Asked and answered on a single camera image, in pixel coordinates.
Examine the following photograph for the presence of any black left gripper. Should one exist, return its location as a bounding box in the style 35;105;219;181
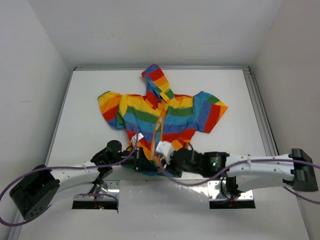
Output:
110;146;157;172

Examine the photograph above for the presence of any rainbow striped hooded jacket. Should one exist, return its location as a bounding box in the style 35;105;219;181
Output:
97;64;228;176

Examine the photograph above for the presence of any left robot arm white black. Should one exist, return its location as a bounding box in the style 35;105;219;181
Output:
9;140;158;222

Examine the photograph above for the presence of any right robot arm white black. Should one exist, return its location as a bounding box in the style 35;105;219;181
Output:
161;147;319;197

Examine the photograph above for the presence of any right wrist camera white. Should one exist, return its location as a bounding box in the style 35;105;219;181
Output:
155;141;175;164

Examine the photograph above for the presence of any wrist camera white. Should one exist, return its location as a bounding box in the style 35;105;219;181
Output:
155;141;175;164
131;132;144;146

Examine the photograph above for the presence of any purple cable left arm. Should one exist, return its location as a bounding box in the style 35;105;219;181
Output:
0;126;141;227

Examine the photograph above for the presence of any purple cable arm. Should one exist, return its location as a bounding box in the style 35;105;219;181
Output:
0;126;141;227
158;157;320;202

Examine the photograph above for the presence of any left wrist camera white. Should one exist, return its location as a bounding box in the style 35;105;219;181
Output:
131;132;144;146

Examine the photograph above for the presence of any silver metal base plate left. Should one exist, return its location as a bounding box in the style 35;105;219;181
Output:
73;180;120;201

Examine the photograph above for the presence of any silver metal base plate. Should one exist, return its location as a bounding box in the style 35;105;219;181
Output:
207;180;254;202
73;180;120;201

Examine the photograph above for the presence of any silver metal base plate right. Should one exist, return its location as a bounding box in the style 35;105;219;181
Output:
207;180;254;202

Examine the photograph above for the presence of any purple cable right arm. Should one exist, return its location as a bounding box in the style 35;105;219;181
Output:
158;157;320;202

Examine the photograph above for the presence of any aluminium frame rail right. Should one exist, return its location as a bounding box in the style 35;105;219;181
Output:
243;67;278;156

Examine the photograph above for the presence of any aluminium frame rail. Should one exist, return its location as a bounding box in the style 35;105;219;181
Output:
74;65;250;71
243;67;278;156

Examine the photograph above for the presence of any aluminium frame rail back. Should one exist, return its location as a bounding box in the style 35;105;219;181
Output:
74;65;250;71

